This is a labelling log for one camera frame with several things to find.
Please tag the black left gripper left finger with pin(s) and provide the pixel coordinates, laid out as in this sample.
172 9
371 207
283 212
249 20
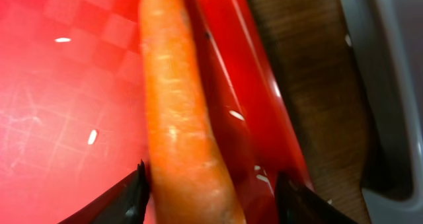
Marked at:
124 203

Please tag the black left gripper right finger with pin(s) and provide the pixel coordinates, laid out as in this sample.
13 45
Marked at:
297 204

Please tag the orange carrot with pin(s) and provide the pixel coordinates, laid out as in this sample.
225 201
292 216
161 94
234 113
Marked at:
189 179

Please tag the grey dishwasher rack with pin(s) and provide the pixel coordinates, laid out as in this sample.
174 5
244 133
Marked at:
386 37

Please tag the red serving tray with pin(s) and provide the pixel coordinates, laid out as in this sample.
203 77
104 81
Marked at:
73 112

